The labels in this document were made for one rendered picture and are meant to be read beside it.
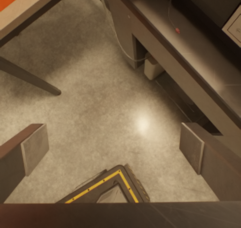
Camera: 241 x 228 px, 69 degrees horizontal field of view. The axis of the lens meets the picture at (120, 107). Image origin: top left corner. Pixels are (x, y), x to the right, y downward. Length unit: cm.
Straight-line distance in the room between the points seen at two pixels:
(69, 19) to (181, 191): 148
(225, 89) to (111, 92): 87
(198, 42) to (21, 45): 140
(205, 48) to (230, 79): 10
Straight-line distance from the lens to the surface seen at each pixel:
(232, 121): 58
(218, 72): 53
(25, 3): 76
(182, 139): 17
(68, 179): 133
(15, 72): 98
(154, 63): 101
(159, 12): 58
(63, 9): 166
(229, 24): 47
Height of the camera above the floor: 120
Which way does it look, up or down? 79 degrees down
